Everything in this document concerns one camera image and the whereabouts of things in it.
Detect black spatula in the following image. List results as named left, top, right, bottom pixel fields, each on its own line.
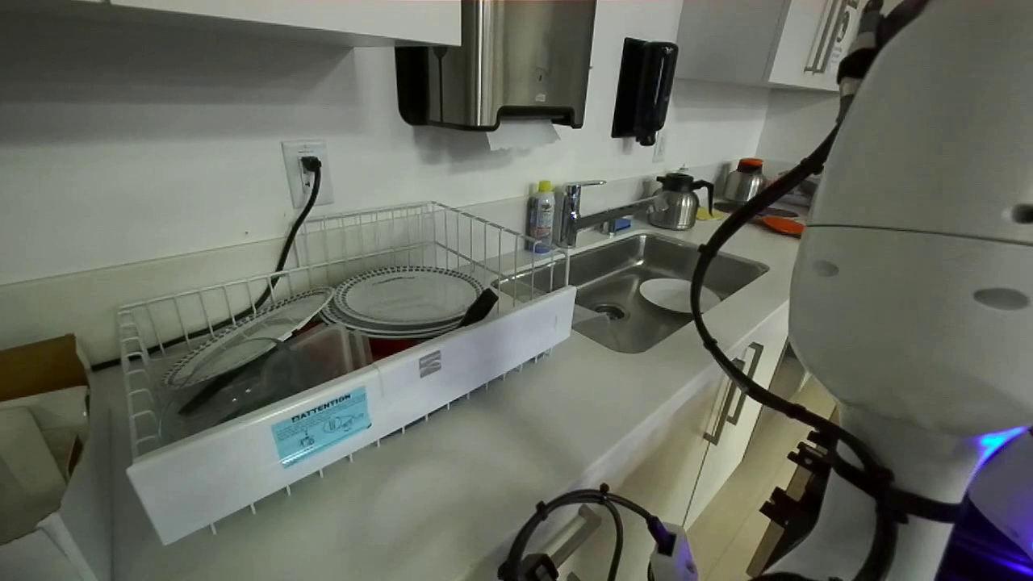
left=454, top=282, right=503, bottom=332

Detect grey round plate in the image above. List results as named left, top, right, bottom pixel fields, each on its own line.
left=324, top=263, right=494, bottom=338

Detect white round plate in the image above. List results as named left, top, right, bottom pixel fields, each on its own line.
left=637, top=274, right=724, bottom=319

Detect yellow capped soap bottle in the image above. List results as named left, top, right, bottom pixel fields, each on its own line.
left=522, top=178, right=561, bottom=256

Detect chrome faucet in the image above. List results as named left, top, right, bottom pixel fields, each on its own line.
left=557, top=178, right=654, bottom=253

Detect stainless steel sink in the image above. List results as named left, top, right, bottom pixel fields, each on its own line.
left=491, top=225, right=776, bottom=357

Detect red bowl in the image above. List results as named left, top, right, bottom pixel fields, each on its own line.
left=366, top=332, right=427, bottom=366

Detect steel coffee carafe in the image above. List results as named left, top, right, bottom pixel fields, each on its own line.
left=642, top=167, right=720, bottom=236

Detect stainless steel kettle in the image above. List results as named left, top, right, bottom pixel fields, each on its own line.
left=393, top=0, right=601, bottom=134

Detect white base cabinets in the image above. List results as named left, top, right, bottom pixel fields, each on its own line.
left=601, top=301, right=805, bottom=542

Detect silver kettle red lid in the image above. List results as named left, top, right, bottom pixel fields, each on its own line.
left=715, top=156, right=773, bottom=214

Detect dark frying pan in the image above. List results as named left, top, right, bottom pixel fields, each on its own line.
left=176, top=319, right=366, bottom=427

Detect glass pan lid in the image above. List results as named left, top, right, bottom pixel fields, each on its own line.
left=163, top=288, right=339, bottom=395

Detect white upper cabinet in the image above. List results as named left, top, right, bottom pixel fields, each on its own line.
left=676, top=0, right=864, bottom=97
left=101, top=0, right=468, bottom=50

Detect white wire dish rack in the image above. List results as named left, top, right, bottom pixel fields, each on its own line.
left=109, top=198, right=580, bottom=548

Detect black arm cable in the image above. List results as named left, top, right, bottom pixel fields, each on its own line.
left=498, top=0, right=967, bottom=581

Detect black wall soap dispenser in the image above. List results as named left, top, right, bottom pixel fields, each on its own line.
left=608, top=36, right=682, bottom=150

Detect metal cabinet door handle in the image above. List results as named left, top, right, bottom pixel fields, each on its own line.
left=730, top=338, right=767, bottom=429
left=700, top=356, right=751, bottom=448

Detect black power cable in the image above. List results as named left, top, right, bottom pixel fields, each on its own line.
left=227, top=150, right=328, bottom=327

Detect white wall outlet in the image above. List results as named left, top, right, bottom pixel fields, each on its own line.
left=279, top=134, right=339, bottom=214

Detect orange handled tool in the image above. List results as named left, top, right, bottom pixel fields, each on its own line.
left=751, top=208, right=808, bottom=242

